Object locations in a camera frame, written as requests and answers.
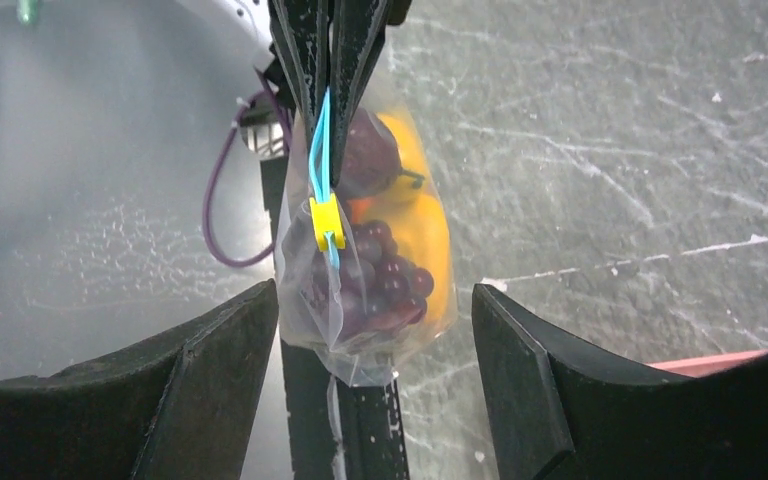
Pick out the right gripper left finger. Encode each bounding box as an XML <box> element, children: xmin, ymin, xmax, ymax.
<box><xmin>0</xmin><ymin>280</ymin><xmax>278</xmax><ymax>479</ymax></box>

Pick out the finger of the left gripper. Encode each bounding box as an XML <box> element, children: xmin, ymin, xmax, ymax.
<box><xmin>268</xmin><ymin>0</ymin><xmax>330</xmax><ymax>133</ymax></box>
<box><xmin>328</xmin><ymin>0</ymin><xmax>412</xmax><ymax>187</ymax></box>

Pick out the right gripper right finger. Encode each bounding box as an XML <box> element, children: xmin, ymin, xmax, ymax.
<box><xmin>471</xmin><ymin>284</ymin><xmax>768</xmax><ymax>479</ymax></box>

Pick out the dark brown passion fruit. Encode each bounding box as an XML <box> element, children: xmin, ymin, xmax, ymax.
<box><xmin>334</xmin><ymin>108</ymin><xmax>426</xmax><ymax>200</ymax></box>

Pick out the pink perforated plastic basket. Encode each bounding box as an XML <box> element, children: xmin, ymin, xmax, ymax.
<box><xmin>640</xmin><ymin>349</ymin><xmax>768</xmax><ymax>381</ymax></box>

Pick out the yellow mango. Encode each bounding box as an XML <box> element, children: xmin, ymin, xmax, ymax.
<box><xmin>363</xmin><ymin>111</ymin><xmax>457</xmax><ymax>333</ymax></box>

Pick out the dark red grape bunch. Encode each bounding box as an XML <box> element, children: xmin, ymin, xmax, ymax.
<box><xmin>311</xmin><ymin>220</ymin><xmax>434</xmax><ymax>343</ymax></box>

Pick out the clear zip bag blue zipper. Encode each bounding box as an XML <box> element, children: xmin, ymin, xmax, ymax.
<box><xmin>275</xmin><ymin>71</ymin><xmax>457</xmax><ymax>479</ymax></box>

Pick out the orange fruit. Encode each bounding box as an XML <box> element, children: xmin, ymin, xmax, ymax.
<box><xmin>347</xmin><ymin>197</ymin><xmax>375</xmax><ymax>225</ymax></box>

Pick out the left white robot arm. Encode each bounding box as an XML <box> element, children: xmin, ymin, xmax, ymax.
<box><xmin>184</xmin><ymin>1</ymin><xmax>411</xmax><ymax>198</ymax></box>

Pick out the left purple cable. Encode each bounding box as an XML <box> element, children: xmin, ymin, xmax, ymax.
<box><xmin>201</xmin><ymin>69</ymin><xmax>294</xmax><ymax>270</ymax></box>

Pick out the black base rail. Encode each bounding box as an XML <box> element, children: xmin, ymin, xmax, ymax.
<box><xmin>258</xmin><ymin>155</ymin><xmax>412</xmax><ymax>480</ymax></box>

